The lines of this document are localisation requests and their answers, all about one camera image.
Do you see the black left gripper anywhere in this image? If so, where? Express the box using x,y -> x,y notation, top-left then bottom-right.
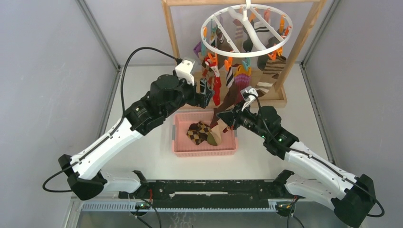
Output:
162,69 -> 213,118

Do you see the white round clip hanger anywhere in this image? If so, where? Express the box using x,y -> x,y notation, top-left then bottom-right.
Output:
194,0 -> 293,60

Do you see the camera cable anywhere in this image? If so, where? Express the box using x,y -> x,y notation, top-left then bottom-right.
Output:
42,47 -> 183,193
249,93 -> 385,219

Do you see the tan brown argyle sock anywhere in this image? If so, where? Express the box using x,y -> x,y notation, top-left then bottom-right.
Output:
201,60 -> 213,80

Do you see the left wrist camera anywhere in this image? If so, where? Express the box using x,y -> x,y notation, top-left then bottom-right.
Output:
175,58 -> 195,86

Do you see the left camera cable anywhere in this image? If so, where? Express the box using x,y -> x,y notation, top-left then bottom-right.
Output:
42,47 -> 183,193

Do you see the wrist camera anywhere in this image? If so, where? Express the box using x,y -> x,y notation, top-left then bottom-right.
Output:
175,58 -> 195,86
240,86 -> 258,111

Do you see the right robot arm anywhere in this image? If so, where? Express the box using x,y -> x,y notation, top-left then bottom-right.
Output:
217,106 -> 376,228

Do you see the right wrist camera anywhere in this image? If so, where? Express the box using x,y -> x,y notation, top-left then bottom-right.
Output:
240,86 -> 258,111

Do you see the pink perforated plastic basket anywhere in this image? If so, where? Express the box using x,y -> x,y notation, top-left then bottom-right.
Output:
172,111 -> 238,157

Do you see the beige striped sock red heel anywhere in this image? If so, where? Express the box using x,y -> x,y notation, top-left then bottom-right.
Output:
207,120 -> 230,146

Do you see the brown yellow argyle sock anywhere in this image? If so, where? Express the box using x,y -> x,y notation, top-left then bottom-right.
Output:
186,122 -> 211,145

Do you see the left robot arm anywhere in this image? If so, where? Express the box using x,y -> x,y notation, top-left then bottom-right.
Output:
58,74 -> 214,200

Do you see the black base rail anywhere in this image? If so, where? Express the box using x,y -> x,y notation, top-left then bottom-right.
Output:
118,170 -> 294,209

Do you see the wooden hanger rack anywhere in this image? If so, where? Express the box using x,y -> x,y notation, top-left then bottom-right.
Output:
161,0 -> 326,107

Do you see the purple orange sock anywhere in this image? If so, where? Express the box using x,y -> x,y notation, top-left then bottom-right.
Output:
234,64 -> 251,103

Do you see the right camera cable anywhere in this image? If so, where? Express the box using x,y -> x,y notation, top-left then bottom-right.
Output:
249,93 -> 385,219

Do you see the red snowflake sock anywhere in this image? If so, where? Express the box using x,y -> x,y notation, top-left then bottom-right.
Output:
211,65 -> 221,106

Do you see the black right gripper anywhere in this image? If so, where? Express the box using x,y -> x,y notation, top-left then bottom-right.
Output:
217,100 -> 269,140

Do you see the brown beige striped sock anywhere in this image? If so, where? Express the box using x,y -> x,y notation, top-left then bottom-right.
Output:
255,55 -> 287,97

